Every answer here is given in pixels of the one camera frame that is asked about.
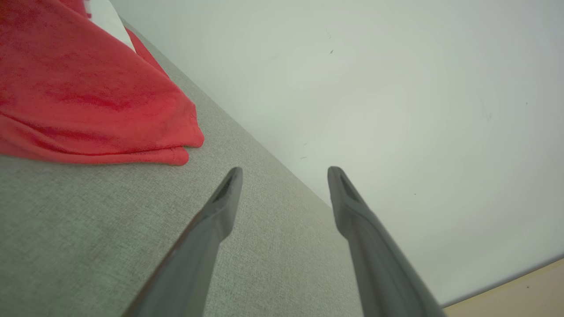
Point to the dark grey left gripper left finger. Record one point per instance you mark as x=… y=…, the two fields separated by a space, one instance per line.
x=194 y=264

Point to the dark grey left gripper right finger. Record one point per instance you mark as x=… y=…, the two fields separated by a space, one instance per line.
x=379 y=264

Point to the red basketball jersey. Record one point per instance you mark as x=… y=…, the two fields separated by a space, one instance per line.
x=66 y=88

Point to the grey fabric sofa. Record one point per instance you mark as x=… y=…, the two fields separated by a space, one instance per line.
x=88 y=229

